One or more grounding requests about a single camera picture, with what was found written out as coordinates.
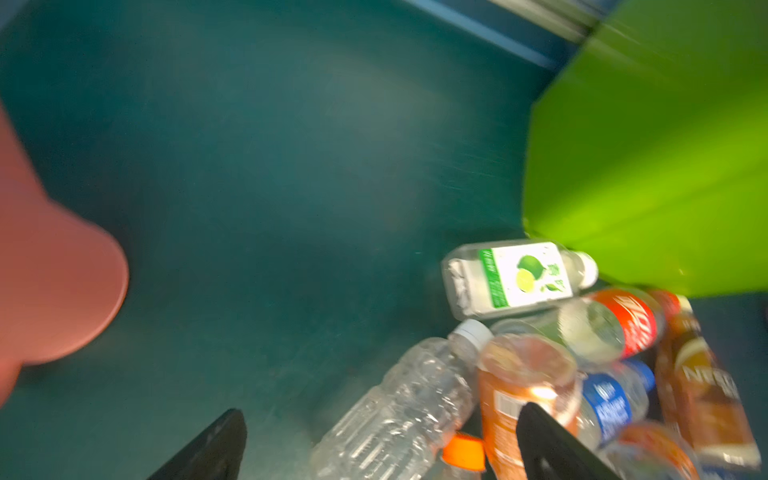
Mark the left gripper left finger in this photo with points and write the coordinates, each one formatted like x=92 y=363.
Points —
x=215 y=453

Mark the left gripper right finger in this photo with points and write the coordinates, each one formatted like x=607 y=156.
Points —
x=549 y=451

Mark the lime label bottle near bin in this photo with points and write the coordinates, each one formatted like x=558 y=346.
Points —
x=491 y=280

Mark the green plastic trash bin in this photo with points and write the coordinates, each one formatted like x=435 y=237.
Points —
x=648 y=151

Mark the blue label bottle centre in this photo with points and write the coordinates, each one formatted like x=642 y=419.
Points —
x=612 y=399

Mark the brown Nescafe bottle lying centre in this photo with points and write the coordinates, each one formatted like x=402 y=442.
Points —
x=514 y=370

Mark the orange red label bottle centre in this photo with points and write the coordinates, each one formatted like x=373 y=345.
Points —
x=650 y=450

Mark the clear ribbed water bottle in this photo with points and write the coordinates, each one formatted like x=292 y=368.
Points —
x=396 y=430

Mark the red cola bottle lying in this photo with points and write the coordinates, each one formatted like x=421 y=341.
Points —
x=605 y=326

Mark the brown Nescafe bottle white cap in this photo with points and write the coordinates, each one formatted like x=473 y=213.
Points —
x=698 y=397

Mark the pink plastic watering can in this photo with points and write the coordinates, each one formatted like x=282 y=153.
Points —
x=63 y=278

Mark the aluminium back frame rail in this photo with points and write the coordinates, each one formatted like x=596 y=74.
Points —
x=571 y=20

